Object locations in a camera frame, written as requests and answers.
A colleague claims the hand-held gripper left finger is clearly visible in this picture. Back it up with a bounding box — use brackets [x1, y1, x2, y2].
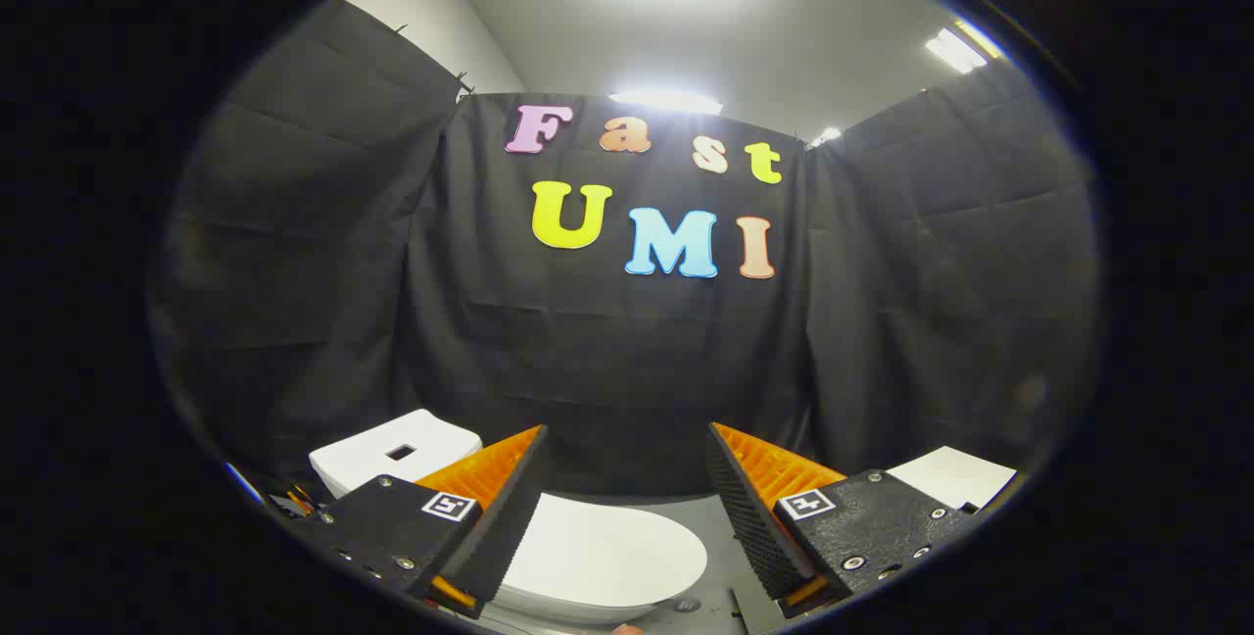
[292, 424, 550, 619]

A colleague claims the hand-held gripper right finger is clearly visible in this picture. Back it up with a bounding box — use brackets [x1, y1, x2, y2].
[705, 421, 981, 618]

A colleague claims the black backdrop cloth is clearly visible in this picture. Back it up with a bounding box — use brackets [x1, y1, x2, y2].
[147, 0, 1103, 501]

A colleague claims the white drawer cabinet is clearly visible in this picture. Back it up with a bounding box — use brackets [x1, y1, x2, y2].
[887, 446, 1019, 512]

